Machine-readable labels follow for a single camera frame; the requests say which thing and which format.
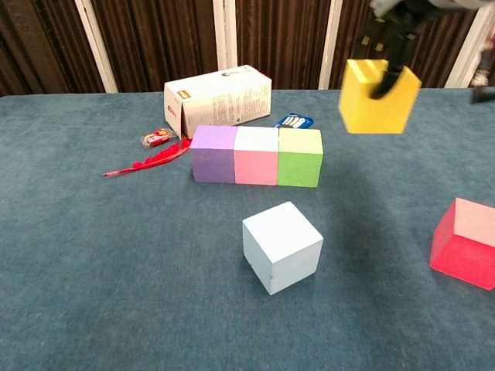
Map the white frame pole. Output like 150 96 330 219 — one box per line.
318 0 343 90
444 7 495 89
74 0 119 94
212 0 238 70

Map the red foam cube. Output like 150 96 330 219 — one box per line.
428 197 495 291

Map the blue cookie packet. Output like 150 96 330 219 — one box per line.
275 112 315 131

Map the red feather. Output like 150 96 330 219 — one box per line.
103 138 193 179

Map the purple foam cube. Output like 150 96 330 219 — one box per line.
190 124 238 184

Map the light blue foam cube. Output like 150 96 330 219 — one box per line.
241 200 325 297

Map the green foam cube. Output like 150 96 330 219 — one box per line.
276 128 324 189

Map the yellow foam cube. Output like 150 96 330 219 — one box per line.
338 58 423 135

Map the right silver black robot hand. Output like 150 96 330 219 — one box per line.
355 0 495 100

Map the small red candy packet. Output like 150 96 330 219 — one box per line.
140 128 173 148

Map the dark brown curtain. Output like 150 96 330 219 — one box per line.
0 0 495 97

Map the pink foam cube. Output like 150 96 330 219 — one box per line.
233 126 280 186

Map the teal table cloth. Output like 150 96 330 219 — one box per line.
0 87 495 371

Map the white cardboard carton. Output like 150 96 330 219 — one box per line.
163 64 273 141

